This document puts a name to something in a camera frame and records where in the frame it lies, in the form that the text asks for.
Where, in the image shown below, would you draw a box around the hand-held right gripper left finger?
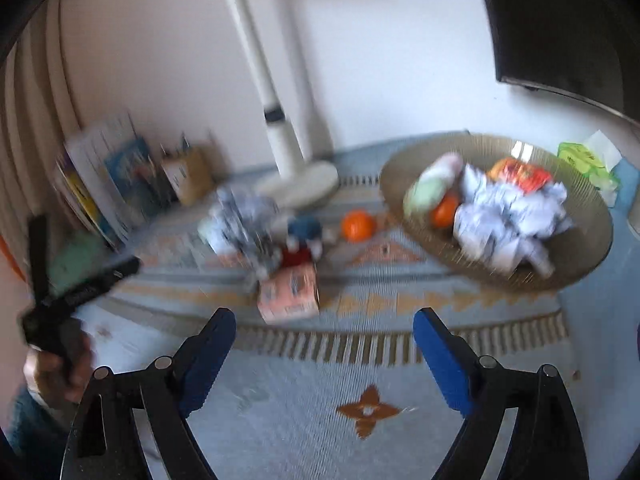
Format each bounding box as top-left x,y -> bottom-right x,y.
60,307 -> 237,480

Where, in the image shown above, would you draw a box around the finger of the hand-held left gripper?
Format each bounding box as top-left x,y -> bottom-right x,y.
47,256 -> 142,311

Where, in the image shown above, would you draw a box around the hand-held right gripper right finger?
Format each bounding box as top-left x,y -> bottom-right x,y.
412,307 -> 590,480

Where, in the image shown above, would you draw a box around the pink carton box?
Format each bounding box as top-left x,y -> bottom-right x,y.
257,265 -> 321,324

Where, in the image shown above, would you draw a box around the white paper ball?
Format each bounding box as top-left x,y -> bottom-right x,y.
495,237 -> 556,278
452,202 -> 526,261
460,162 -> 506,206
510,180 -> 571,236

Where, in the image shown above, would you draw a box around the orange tangerine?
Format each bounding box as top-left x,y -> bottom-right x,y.
341,210 -> 377,242
431,192 -> 463,228

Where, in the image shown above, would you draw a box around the golden ribbed bowl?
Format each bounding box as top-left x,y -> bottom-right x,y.
379,132 -> 615,292

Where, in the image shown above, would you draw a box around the green and pink pouch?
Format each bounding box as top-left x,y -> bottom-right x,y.
402,152 -> 466,221

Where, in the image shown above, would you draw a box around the orange snack packet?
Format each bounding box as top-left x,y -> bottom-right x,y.
487,156 -> 553,193

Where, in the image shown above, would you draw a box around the person's left forearm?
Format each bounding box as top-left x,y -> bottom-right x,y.
7,385 -> 76,480

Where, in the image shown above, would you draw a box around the person's left hand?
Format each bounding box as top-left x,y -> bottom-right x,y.
25,330 -> 98,408

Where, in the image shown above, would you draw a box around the green notebook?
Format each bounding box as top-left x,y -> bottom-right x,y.
50,232 -> 108,293

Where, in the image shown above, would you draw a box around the yellow-spined books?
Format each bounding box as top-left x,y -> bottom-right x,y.
52,157 -> 118,253

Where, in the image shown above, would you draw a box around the patterned woven table mat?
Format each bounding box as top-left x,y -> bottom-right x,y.
50,140 -> 631,480

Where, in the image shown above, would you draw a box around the blue illustrated book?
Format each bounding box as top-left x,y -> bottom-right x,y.
105,137 -> 166,221

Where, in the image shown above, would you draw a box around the beige curtain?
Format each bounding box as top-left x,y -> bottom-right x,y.
0,0 -> 91,281

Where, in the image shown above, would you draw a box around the red small item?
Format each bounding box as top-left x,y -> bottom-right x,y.
280,245 -> 316,271

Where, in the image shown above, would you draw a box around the cardboard pen holder box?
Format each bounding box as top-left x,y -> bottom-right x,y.
160,145 -> 216,206

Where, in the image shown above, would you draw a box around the blue plush toy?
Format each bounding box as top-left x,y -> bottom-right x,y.
287,215 -> 326,251

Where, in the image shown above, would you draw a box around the white desk lamp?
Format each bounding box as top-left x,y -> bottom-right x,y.
144,0 -> 341,209

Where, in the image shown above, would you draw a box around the green tissue pack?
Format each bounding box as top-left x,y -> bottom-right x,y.
557,130 -> 623,206

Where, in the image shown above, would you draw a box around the dark monitor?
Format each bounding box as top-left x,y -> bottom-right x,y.
472,0 -> 640,126

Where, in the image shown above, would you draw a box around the orange cord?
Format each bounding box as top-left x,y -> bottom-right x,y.
0,237 -> 18,281

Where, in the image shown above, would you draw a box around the books leaning on wall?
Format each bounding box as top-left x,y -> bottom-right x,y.
65,110 -> 146,241

